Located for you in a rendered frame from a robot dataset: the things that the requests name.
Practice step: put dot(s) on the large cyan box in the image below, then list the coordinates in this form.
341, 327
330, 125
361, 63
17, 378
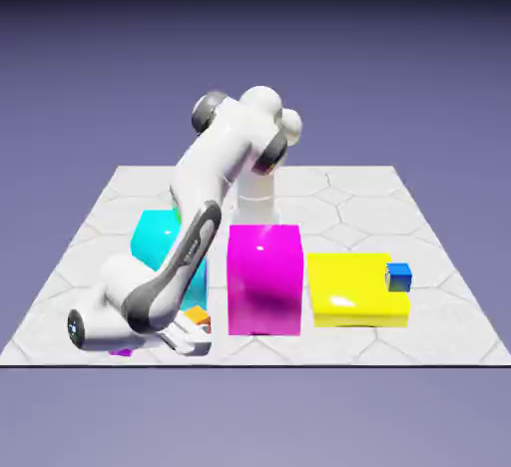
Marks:
153, 239

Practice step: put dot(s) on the small blue cube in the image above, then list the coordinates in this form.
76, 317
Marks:
399, 277

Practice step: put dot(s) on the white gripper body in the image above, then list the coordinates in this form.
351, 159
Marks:
187, 336

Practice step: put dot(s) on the small purple cube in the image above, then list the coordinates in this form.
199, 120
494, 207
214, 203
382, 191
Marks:
121, 352

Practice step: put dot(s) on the small orange cube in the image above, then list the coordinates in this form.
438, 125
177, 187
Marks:
197, 314

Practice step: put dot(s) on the large magenta box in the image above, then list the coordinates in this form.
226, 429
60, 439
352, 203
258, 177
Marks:
263, 279

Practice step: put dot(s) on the large yellow box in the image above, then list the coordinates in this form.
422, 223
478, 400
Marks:
351, 291

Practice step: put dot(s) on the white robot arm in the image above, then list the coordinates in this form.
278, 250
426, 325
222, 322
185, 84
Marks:
207, 159

